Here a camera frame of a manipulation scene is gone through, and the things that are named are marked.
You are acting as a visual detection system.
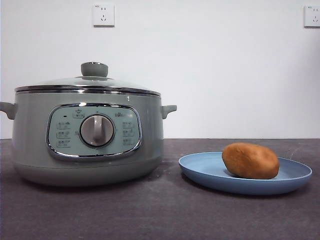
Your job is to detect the blue round plate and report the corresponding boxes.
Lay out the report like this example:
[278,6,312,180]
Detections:
[178,151,313,196]

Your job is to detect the glass lid with green knob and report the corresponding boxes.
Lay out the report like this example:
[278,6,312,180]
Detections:
[14,61,162,97]

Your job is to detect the brown potato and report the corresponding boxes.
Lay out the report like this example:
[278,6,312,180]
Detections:
[221,142,280,180]

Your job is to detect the white wall socket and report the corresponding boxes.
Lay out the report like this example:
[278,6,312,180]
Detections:
[93,4,116,28]
[303,5,320,29]

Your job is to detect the pale green electric steamer pot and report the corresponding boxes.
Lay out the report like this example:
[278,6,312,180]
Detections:
[0,91,178,188]

